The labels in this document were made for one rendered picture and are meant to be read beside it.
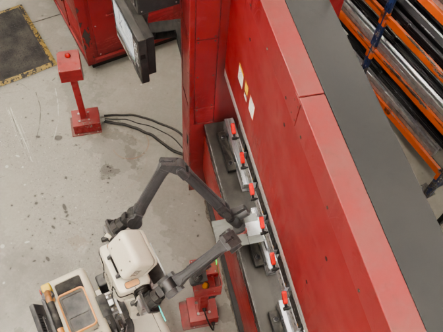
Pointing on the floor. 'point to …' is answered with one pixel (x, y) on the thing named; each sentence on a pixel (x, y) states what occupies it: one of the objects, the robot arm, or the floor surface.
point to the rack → (401, 77)
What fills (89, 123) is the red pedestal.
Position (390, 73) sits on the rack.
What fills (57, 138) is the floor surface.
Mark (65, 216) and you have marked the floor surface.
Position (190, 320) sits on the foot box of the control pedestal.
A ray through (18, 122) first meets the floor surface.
